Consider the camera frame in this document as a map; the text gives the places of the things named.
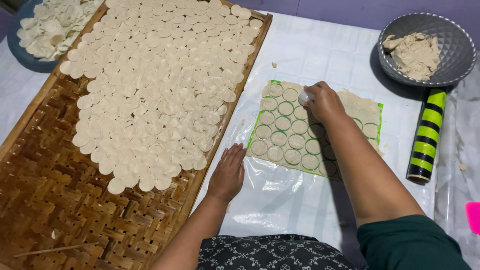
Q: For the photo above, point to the person's left hand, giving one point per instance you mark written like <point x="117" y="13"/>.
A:
<point x="227" y="174"/>

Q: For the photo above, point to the thin bamboo stick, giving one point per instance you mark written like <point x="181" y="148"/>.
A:
<point x="56" y="249"/>

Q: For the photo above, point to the grey faceted bowl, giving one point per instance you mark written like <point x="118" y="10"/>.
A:
<point x="450" y="52"/>

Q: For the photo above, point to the person's dark patterned clothing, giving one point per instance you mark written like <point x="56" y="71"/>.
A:
<point x="272" y="253"/>

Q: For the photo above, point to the person's right fingers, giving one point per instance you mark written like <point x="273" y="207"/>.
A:
<point x="312" y="98"/>

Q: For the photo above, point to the heap of dried crackers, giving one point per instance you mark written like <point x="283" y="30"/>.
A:
<point x="52" y="26"/>

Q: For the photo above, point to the blue basin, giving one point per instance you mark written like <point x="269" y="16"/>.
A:
<point x="22" y="56"/>

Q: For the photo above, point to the person's right hand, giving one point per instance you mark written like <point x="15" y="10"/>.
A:
<point x="324" y="103"/>

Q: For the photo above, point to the small white round cutter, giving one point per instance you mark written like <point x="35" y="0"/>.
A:
<point x="304" y="98"/>

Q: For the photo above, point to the pink plastic scraper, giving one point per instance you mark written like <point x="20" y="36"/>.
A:
<point x="473" y="216"/>

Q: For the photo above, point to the lump of beige dough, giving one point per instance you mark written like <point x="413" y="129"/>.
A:
<point x="414" y="55"/>

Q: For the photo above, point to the green black striped rolling pin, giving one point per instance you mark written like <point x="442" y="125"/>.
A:
<point x="427" y="135"/>

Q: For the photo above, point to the clear plastic table cover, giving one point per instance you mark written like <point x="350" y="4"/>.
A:
<point x="285" y="202"/>

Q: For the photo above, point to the spread of round dough discs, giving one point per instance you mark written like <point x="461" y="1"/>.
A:
<point x="157" y="86"/>

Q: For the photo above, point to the woven bamboo tray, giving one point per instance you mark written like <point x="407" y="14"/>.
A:
<point x="56" y="195"/>

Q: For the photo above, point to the rolled dough sheet with cut circles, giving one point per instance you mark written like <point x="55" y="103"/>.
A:
<point x="296" y="131"/>

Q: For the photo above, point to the person's dark green sleeve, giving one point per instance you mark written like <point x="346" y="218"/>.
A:
<point x="410" y="243"/>

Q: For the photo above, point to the green plastic sheet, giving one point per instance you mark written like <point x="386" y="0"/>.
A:
<point x="378" y="120"/>

